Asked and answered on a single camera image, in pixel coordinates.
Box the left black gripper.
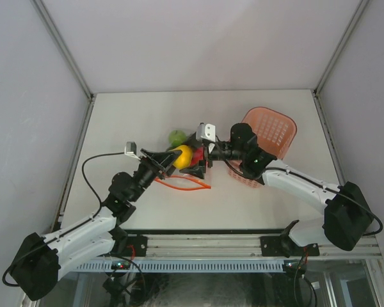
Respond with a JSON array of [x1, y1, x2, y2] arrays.
[[129, 148, 182, 202]]

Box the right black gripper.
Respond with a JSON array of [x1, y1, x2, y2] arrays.
[[179, 132, 244, 180]]

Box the red fake apple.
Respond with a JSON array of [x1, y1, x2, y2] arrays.
[[191, 147, 204, 166]]

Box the clear zip top bag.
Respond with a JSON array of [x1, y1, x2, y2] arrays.
[[153, 137, 212, 193]]

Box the yellow fake pear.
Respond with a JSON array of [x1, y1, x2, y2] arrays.
[[172, 145, 193, 169]]

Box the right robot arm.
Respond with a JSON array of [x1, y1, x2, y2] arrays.
[[183, 123, 376, 256]]

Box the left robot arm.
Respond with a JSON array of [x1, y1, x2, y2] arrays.
[[2, 149, 182, 301]]

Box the light green fake apple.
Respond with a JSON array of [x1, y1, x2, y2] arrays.
[[168, 129, 187, 147]]

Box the pink plastic basket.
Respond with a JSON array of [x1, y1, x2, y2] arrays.
[[226, 106, 298, 189]]

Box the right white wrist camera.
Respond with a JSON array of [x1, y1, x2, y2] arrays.
[[196, 123, 216, 153]]

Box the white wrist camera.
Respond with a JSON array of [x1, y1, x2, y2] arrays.
[[196, 123, 216, 153], [124, 141, 140, 160]]

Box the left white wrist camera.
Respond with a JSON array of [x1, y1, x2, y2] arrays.
[[124, 141, 140, 160]]

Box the aluminium front rail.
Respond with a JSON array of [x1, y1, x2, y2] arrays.
[[33, 232, 383, 260]]

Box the left black camera cable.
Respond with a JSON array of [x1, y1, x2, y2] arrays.
[[81, 152, 127, 209]]

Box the grey slotted cable duct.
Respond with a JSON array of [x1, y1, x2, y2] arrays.
[[74, 258, 285, 273]]

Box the right aluminium frame post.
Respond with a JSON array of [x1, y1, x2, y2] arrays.
[[314, 0, 371, 96]]

